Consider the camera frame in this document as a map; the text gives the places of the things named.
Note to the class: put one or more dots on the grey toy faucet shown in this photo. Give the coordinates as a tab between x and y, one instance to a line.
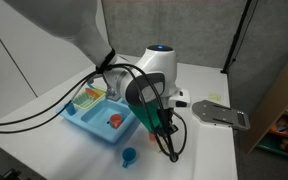
110	95

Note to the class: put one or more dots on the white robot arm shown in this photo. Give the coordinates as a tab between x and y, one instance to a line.
157	63

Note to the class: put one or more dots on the blue tumbler cup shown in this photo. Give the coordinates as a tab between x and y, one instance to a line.
70	109

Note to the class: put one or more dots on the yellow sticky note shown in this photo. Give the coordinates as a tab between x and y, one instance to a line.
214	97

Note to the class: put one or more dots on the orange toy plate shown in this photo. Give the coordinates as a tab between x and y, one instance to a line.
92	93

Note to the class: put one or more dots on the colourful toy shelf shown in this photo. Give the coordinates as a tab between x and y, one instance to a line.
284	133

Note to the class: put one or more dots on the grey metal mounting plate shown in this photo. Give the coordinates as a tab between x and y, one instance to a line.
217	115

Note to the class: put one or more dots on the yellow dish rack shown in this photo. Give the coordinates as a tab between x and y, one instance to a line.
84	101

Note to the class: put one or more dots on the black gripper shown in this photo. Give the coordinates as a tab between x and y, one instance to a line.
167	121

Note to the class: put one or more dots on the black stand pole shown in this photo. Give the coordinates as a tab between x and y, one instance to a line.
235	36

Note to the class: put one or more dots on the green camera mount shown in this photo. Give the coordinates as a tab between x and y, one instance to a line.
144	116

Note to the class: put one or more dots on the blue toy sink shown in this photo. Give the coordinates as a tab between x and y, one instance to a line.
97	118

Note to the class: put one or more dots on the wooden shelf with items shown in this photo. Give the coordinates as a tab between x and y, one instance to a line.
270	106

